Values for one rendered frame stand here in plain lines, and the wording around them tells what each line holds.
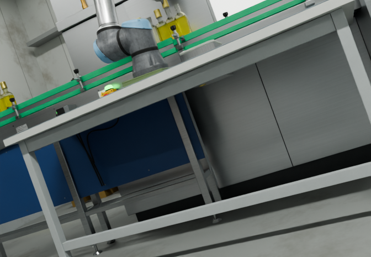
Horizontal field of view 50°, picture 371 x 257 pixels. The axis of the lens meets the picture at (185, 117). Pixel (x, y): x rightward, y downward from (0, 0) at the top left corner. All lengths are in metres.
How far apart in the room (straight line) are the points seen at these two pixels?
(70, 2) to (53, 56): 3.86
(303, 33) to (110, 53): 0.77
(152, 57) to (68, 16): 1.14
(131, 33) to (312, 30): 0.69
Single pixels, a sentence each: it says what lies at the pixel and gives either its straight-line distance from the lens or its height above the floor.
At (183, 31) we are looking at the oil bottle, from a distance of 2.17.
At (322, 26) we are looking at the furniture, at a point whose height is 0.68.
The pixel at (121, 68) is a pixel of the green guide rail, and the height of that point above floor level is 0.92.
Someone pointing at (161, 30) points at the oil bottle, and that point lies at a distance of 2.22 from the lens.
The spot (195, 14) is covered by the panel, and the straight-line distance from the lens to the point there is 2.32.
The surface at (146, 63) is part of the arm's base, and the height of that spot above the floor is 0.81.
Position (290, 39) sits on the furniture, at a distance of 1.44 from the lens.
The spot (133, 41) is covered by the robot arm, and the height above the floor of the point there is 0.91.
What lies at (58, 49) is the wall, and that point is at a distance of 6.46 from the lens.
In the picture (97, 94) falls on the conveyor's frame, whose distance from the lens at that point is 2.22.
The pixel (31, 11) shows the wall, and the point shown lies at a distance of 6.82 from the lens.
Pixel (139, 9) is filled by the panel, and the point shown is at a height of 1.24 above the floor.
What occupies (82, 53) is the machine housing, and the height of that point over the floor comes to 1.16.
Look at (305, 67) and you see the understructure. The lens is 2.24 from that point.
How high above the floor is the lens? 0.55
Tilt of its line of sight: level
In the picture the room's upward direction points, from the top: 20 degrees counter-clockwise
